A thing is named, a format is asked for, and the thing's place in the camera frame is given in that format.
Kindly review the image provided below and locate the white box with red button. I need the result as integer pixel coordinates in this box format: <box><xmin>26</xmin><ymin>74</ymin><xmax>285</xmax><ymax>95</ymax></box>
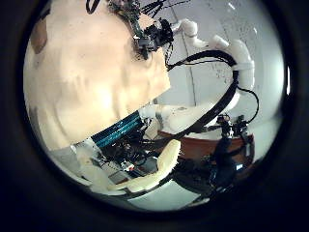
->
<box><xmin>122</xmin><ymin>160</ymin><xmax>136</xmax><ymax>172</ymax></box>

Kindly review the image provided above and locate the brown door with glass panel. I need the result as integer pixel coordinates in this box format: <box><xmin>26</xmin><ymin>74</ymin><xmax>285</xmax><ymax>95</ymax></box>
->
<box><xmin>160</xmin><ymin>130</ymin><xmax>255</xmax><ymax>162</ymax></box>

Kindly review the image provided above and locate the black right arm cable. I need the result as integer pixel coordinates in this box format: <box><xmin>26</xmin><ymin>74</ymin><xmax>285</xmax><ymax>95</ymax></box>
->
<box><xmin>165</xmin><ymin>49</ymin><xmax>240</xmax><ymax>139</ymax></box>

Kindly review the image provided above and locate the teal striped flat cable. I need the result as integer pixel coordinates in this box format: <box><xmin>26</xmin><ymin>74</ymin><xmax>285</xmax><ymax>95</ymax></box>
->
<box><xmin>91</xmin><ymin>110</ymin><xmax>144</xmax><ymax>149</ymax></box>

